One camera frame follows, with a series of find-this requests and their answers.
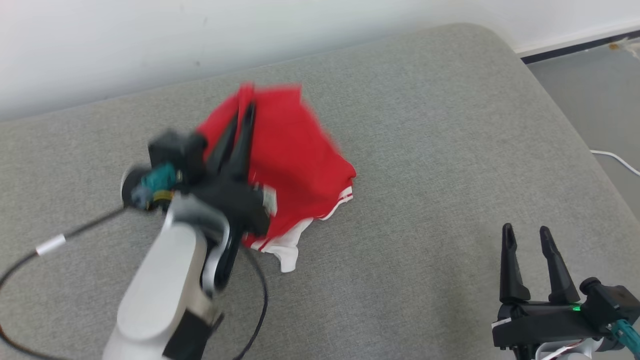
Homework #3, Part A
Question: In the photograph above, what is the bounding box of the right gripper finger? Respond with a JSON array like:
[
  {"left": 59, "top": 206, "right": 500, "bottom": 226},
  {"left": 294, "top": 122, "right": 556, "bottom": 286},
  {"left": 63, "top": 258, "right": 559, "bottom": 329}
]
[
  {"left": 499, "top": 223, "right": 531, "bottom": 304},
  {"left": 539, "top": 226, "right": 581, "bottom": 304}
]

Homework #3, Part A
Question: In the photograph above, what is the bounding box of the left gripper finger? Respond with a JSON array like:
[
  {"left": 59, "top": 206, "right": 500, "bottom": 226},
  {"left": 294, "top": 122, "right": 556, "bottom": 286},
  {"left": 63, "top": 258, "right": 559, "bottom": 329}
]
[
  {"left": 206, "top": 110, "right": 240, "bottom": 174},
  {"left": 225, "top": 102, "right": 257, "bottom": 184}
]

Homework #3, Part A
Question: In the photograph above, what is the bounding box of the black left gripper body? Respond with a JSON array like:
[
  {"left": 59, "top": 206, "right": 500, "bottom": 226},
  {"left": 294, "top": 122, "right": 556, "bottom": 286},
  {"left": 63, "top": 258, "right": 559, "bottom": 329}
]
[{"left": 192, "top": 174, "right": 274, "bottom": 238}]

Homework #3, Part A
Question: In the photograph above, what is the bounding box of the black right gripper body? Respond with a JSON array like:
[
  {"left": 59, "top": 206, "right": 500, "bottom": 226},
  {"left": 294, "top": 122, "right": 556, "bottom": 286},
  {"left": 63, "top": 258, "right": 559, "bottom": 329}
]
[{"left": 491, "top": 300, "right": 608, "bottom": 360}]

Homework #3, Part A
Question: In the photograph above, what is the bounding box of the red Bulls 23 jersey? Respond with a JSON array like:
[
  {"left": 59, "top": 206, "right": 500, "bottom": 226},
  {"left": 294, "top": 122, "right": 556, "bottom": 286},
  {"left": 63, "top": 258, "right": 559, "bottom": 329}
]
[{"left": 196, "top": 82, "right": 357, "bottom": 274}]

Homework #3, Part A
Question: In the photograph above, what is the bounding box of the black and white skirting board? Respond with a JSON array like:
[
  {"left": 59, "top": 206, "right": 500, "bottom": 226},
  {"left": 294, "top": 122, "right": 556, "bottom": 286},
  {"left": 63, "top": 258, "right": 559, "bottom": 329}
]
[{"left": 515, "top": 20, "right": 640, "bottom": 65}]

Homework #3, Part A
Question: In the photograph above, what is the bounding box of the thin black cable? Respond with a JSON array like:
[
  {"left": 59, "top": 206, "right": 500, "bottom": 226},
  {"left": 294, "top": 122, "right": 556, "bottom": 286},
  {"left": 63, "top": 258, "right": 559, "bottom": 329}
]
[
  {"left": 234, "top": 245, "right": 270, "bottom": 360},
  {"left": 0, "top": 205, "right": 132, "bottom": 360}
]

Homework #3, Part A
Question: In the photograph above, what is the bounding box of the white floor cable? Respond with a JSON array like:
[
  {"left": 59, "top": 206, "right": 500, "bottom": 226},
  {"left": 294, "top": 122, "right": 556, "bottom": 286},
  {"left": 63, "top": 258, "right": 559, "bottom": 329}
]
[{"left": 590, "top": 149, "right": 640, "bottom": 177}]

